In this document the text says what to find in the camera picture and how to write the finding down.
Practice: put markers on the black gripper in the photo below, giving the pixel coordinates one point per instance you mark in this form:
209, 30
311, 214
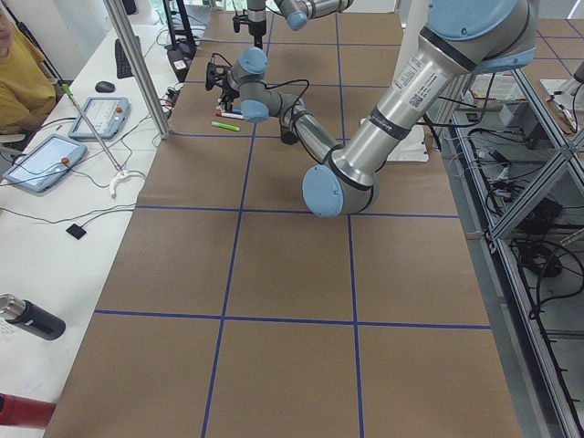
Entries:
258, 28
226, 91

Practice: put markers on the green marker pen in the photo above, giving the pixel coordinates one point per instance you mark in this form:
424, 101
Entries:
225, 126

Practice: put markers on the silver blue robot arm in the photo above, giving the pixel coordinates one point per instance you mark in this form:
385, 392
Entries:
296, 13
457, 38

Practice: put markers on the black mesh pen cup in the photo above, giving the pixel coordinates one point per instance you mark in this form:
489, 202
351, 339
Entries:
288, 136

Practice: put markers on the black keyboard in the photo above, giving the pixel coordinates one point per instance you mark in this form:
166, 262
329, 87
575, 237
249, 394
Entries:
123, 66

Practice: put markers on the far teach pendant tablet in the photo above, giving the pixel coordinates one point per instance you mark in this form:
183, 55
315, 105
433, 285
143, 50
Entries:
107, 114

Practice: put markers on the teach pendant tablet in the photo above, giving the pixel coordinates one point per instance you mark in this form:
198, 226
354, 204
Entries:
107, 114
46, 164

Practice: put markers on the black computer mouse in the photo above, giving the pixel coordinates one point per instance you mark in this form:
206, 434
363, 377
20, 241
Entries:
105, 87

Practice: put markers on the long metal reacher rod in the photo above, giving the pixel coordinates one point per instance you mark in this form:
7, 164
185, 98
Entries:
121, 173

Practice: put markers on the near teach pendant tablet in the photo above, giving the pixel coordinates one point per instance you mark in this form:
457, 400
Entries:
46, 164

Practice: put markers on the small black square pad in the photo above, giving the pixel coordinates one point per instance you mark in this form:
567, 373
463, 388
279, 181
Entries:
76, 231

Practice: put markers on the person in yellow shirt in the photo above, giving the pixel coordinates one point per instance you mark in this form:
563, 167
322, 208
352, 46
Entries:
27, 94

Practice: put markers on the white power strip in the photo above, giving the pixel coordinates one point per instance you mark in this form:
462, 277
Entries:
497, 172

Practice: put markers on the black steel water bottle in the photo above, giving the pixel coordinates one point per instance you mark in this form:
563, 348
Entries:
31, 318

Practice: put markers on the red cylinder bottle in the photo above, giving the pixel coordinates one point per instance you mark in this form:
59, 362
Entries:
24, 412

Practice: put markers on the aluminium frame post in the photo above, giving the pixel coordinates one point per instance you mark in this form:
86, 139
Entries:
124, 31

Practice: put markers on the aluminium extrusion side frame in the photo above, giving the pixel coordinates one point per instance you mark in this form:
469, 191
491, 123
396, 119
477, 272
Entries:
525, 234

